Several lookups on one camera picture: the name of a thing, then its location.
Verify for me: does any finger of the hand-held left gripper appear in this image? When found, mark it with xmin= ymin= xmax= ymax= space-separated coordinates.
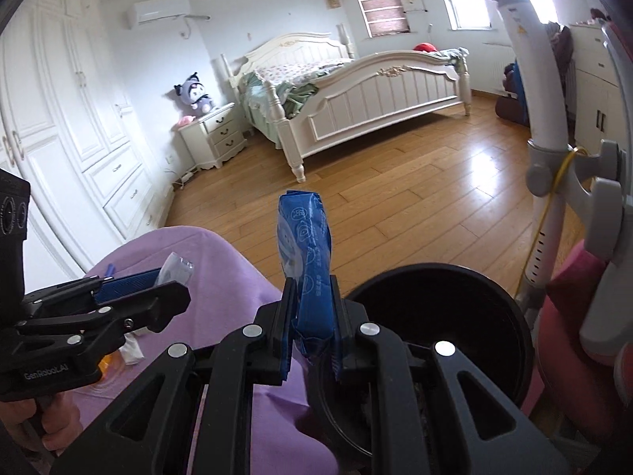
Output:
xmin=22 ymin=267 xmax=164 ymax=315
xmin=15 ymin=280 xmax=192 ymax=353

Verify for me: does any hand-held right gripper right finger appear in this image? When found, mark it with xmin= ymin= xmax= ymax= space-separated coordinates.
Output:
xmin=330 ymin=277 xmax=572 ymax=475

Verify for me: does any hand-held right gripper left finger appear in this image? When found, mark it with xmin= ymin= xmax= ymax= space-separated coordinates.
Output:
xmin=49 ymin=279 xmax=298 ymax=475

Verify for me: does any clear plastic wrapper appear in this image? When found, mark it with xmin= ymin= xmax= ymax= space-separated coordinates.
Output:
xmin=153 ymin=251 xmax=195 ymax=289

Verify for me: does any blue packet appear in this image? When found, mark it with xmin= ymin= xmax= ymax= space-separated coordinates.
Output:
xmin=277 ymin=189 xmax=335 ymax=363

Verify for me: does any black round bin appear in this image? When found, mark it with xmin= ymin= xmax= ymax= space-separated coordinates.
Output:
xmin=305 ymin=263 xmax=538 ymax=475

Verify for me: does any person's left hand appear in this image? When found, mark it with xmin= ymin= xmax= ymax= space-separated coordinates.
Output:
xmin=0 ymin=392 xmax=83 ymax=461

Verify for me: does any purple tablecloth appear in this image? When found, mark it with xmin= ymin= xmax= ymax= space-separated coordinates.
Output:
xmin=49 ymin=226 xmax=343 ymax=475

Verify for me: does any white wardrobe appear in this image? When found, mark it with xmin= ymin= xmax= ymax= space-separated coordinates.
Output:
xmin=0 ymin=0 xmax=172 ymax=279

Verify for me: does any white nightstand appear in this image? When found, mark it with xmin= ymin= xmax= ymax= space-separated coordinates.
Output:
xmin=178 ymin=103 xmax=248 ymax=172

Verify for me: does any purple plush toy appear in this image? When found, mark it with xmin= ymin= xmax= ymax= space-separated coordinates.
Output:
xmin=173 ymin=72 xmax=216 ymax=119

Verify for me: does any green blanket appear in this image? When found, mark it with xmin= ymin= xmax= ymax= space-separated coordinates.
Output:
xmin=284 ymin=83 xmax=320 ymax=120

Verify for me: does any white wooden bed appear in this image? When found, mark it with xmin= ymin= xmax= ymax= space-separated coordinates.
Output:
xmin=220 ymin=24 xmax=474 ymax=183

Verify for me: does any white air conditioner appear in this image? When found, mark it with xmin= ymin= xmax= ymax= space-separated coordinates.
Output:
xmin=123 ymin=0 xmax=211 ymax=29

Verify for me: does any maroon bag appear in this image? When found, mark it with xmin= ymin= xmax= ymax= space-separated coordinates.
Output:
xmin=495 ymin=93 xmax=528 ymax=125

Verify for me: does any white radiator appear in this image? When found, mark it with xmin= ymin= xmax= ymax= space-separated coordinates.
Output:
xmin=481 ymin=42 xmax=518 ymax=96

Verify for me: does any white and pink chair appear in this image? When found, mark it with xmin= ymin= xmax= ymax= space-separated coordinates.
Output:
xmin=470 ymin=0 xmax=633 ymax=475

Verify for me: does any white dresser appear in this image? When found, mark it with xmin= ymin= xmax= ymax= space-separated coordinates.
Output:
xmin=569 ymin=22 xmax=630 ymax=155

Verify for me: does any dark clothes pile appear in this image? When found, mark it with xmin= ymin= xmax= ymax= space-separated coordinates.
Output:
xmin=546 ymin=22 xmax=575 ymax=81

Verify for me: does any yellow cable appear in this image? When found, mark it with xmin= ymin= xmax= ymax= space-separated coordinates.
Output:
xmin=514 ymin=146 xmax=590 ymax=298

